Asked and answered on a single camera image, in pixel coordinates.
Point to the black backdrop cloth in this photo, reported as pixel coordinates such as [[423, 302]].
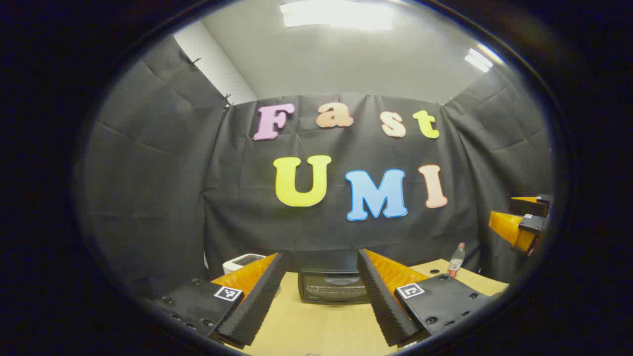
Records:
[[163, 198]]

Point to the white toaster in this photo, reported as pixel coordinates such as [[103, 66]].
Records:
[[242, 260]]

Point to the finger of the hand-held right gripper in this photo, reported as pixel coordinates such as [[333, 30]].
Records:
[[509, 227], [529, 203]]

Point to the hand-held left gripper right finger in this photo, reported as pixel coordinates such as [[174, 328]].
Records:
[[383, 301]]

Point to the black electric oven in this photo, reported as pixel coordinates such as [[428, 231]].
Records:
[[329, 287]]

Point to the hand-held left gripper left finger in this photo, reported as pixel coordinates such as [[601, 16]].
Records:
[[254, 304]]

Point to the clear bottle with red label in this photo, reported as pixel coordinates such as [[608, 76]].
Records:
[[456, 262]]

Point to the small ceiling light panel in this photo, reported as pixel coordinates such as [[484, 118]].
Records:
[[478, 60]]

